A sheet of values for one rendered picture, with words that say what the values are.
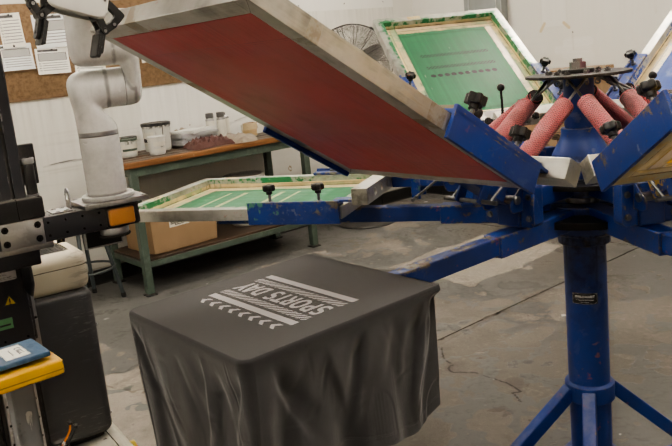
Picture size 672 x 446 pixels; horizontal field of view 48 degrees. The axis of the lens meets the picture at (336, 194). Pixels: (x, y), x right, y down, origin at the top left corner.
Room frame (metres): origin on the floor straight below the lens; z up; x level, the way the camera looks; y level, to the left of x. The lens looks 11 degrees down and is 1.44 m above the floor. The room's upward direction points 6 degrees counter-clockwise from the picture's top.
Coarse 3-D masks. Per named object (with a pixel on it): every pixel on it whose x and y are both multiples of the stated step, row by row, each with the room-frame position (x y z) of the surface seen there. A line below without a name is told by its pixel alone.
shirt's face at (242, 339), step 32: (224, 288) 1.60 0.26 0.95; (352, 288) 1.51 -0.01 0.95; (384, 288) 1.49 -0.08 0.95; (416, 288) 1.47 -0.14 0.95; (160, 320) 1.43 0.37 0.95; (192, 320) 1.41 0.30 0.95; (224, 320) 1.39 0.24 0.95; (320, 320) 1.34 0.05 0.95; (224, 352) 1.23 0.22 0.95; (256, 352) 1.21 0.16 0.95
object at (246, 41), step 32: (192, 32) 1.38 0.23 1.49; (224, 32) 1.32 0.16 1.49; (256, 32) 1.26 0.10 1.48; (256, 64) 1.42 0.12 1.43; (288, 64) 1.36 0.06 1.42; (320, 64) 1.30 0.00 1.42; (288, 96) 1.54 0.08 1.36; (320, 96) 1.47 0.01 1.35; (352, 96) 1.40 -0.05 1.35; (352, 128) 1.60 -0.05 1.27; (384, 128) 1.52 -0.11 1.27; (416, 128) 1.45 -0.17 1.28; (416, 160) 1.67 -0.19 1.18; (448, 160) 1.58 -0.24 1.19
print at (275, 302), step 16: (240, 288) 1.59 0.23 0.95; (256, 288) 1.58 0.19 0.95; (272, 288) 1.57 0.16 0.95; (288, 288) 1.55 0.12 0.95; (304, 288) 1.54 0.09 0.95; (320, 288) 1.53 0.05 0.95; (208, 304) 1.50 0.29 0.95; (224, 304) 1.49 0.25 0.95; (240, 304) 1.48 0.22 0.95; (256, 304) 1.47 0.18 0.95; (272, 304) 1.46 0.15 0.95; (288, 304) 1.45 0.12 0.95; (304, 304) 1.44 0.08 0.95; (320, 304) 1.43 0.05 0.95; (336, 304) 1.42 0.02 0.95; (256, 320) 1.37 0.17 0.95; (272, 320) 1.36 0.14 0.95; (288, 320) 1.35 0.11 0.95
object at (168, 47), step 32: (160, 32) 1.44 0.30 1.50; (160, 64) 1.65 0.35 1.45; (192, 64) 1.57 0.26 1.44; (224, 64) 1.49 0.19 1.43; (224, 96) 1.72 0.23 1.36; (256, 96) 1.63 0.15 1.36; (288, 128) 1.79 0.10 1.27; (320, 128) 1.69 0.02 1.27; (352, 160) 1.88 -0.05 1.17; (384, 160) 1.77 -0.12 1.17
